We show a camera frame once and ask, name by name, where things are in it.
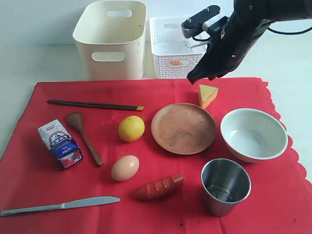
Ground dark wooden chopstick upper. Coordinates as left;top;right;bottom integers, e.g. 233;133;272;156
47;100;144;109

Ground dark wooden chopstick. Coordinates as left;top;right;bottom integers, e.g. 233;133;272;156
55;103;144;111
47;100;144;109

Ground yellow cake wedge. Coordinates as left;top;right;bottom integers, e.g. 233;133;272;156
198;84;218;109

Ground white perforated plastic basket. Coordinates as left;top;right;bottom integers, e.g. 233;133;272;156
149;16;207;79

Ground brown wooden spoon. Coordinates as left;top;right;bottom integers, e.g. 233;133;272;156
66;112;103;166

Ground fried chicken nugget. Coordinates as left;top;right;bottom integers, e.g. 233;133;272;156
170;60;183;66

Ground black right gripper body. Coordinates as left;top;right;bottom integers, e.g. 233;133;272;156
204;14;266;76

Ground red sausage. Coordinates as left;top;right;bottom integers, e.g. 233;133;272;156
134;173;184;201

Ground yellow lemon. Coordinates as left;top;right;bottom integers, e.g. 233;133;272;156
118;116;145;142

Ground red tablecloth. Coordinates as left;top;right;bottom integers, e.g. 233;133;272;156
0;79;312;234

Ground white ceramic bowl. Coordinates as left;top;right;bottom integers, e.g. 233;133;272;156
220;108;289;163

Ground cream plastic storage bin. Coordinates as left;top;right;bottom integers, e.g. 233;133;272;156
73;0;147;80

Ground brown egg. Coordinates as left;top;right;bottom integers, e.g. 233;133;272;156
111;155;139;181

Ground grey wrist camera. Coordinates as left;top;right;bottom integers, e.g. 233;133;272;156
181;5;220;39

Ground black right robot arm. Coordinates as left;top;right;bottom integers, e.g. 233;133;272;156
181;0;312;84

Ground round wooden plate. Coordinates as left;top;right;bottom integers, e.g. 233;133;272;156
151;103;217;155

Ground small milk carton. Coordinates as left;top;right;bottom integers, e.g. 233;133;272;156
38;119;83;169

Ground stainless steel cup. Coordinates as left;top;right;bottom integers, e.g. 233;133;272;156
200;158;252;217

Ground dark wooden chopstick lower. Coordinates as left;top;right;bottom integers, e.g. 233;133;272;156
55;103;144;111

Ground silver table knife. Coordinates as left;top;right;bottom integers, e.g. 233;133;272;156
0;196;121;216

